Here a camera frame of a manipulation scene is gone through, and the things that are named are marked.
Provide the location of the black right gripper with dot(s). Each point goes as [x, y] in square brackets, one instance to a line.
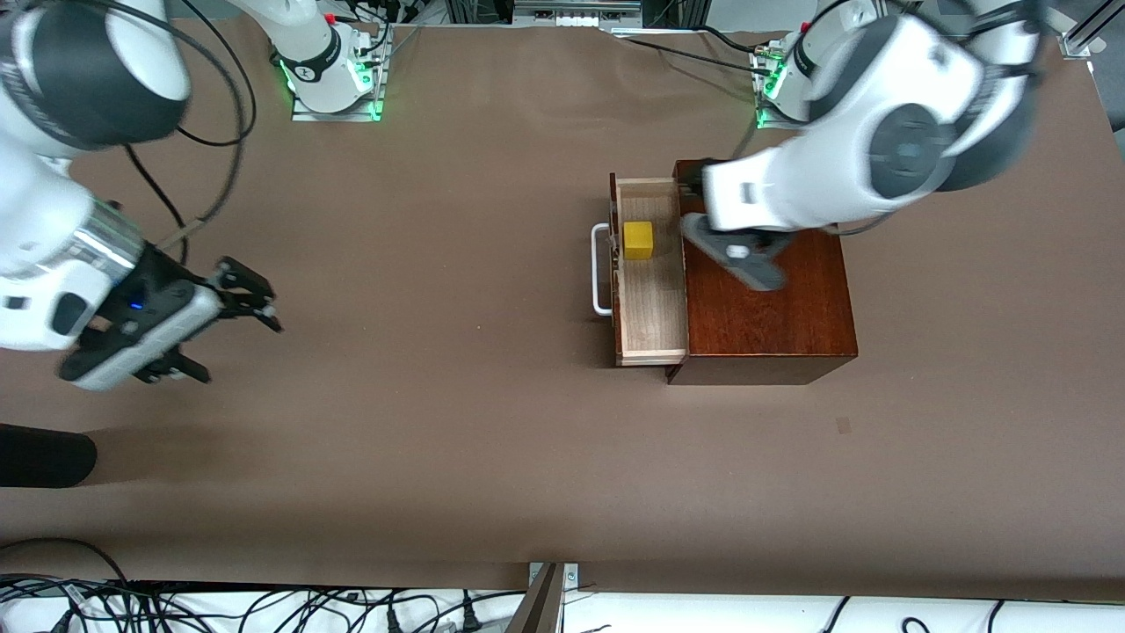
[156, 280]

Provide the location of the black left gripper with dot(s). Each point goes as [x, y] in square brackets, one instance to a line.
[692, 173]

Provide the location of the yellow cube block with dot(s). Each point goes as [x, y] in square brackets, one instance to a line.
[639, 242]

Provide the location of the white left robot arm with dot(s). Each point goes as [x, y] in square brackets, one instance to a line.
[905, 149]

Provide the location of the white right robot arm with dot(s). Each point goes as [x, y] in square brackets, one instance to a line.
[53, 220]

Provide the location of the dark wooden drawer cabinet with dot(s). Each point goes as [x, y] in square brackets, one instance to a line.
[773, 325]

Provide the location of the black cylindrical object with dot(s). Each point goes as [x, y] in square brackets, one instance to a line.
[44, 455]

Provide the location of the brown table cover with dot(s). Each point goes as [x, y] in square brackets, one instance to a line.
[439, 396]

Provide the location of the black power plug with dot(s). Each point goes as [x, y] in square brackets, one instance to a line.
[469, 617]
[395, 621]

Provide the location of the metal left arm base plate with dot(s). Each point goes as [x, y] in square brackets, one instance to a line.
[765, 119]

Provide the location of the aluminium frame rail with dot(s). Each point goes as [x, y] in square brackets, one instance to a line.
[571, 16]

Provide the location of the aluminium corner bracket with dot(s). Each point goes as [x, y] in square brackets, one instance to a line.
[1077, 48]

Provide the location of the silver bracket plate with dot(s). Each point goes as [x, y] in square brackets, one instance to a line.
[571, 576]

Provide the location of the grey metal post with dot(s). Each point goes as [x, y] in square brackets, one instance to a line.
[538, 608]

